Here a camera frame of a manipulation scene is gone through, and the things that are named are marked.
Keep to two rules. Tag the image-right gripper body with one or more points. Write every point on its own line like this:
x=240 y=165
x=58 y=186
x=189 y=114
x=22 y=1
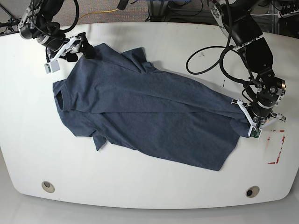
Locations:
x=265 y=91

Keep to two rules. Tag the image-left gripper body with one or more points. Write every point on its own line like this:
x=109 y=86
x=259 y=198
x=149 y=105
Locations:
x=53 y=44

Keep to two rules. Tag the dark blue T-shirt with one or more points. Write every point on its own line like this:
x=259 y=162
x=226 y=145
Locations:
x=123 y=99

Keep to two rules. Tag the red tape rectangle marking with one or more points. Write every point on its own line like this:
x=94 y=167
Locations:
x=274 y=146

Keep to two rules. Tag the black tripod stand legs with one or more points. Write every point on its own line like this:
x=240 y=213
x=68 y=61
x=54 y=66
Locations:
x=9 y=27

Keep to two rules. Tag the white power strip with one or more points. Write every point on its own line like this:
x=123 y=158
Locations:
x=288 y=12

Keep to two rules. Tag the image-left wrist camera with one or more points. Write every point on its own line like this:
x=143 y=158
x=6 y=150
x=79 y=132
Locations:
x=52 y=67

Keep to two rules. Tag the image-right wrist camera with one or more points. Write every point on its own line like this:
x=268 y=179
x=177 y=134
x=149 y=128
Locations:
x=254 y=132

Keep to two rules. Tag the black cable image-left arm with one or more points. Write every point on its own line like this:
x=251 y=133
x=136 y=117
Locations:
x=70 y=18

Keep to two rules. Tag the right table cable grommet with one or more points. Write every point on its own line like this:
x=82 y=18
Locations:
x=252 y=191

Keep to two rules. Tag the table cable grommet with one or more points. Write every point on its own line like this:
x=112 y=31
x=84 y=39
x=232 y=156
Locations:
x=252 y=191
x=48 y=187

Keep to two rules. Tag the left table cable grommet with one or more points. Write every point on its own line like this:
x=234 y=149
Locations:
x=48 y=187

